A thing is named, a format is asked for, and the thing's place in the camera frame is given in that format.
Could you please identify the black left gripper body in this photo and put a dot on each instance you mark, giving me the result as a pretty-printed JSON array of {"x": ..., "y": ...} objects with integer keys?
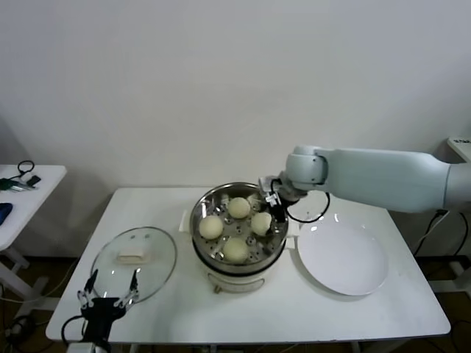
[{"x": 101, "y": 315}]

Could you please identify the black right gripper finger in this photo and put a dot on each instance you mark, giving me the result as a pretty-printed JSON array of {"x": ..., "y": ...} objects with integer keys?
[
  {"x": 282, "y": 227},
  {"x": 273, "y": 228}
]

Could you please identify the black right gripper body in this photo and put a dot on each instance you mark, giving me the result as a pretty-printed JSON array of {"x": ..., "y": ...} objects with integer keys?
[{"x": 277, "y": 213}]

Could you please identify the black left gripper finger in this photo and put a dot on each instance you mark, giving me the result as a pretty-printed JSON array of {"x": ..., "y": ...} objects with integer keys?
[
  {"x": 131, "y": 293},
  {"x": 87, "y": 294}
]

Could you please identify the white steamed baozi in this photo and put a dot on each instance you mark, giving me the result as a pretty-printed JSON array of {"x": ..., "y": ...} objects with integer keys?
[
  {"x": 210, "y": 228},
  {"x": 239, "y": 207},
  {"x": 261, "y": 223},
  {"x": 235, "y": 250}
]

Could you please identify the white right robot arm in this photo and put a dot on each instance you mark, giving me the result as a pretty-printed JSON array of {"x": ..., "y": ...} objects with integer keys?
[{"x": 386, "y": 176}]

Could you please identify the perforated steel steamer basket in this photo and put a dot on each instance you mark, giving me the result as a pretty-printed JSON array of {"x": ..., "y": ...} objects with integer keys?
[{"x": 206, "y": 206}]

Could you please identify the white round plate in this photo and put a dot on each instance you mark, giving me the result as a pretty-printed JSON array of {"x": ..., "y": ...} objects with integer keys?
[{"x": 342, "y": 257}]

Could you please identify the white electric cooker pot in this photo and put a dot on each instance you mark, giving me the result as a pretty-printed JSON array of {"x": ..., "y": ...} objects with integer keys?
[{"x": 235, "y": 283}]

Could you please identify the white side table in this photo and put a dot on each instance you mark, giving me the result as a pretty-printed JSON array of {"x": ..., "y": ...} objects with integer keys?
[{"x": 33, "y": 206}]

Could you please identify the dark blue object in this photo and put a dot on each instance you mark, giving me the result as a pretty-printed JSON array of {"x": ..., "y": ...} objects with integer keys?
[{"x": 5, "y": 213}]

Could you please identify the small black tag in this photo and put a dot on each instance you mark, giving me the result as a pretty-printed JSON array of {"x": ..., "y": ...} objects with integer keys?
[{"x": 34, "y": 180}]

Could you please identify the white table with black label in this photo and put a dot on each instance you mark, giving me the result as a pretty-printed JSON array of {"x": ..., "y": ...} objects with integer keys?
[{"x": 461, "y": 147}]

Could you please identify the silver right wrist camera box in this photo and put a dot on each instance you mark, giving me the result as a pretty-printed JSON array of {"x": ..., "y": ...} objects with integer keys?
[{"x": 265, "y": 184}]

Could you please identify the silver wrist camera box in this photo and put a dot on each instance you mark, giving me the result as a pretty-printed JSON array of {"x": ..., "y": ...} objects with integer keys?
[
  {"x": 81, "y": 348},
  {"x": 265, "y": 184}
]

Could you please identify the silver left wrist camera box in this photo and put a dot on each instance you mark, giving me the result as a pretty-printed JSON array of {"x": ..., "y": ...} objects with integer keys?
[{"x": 81, "y": 348}]

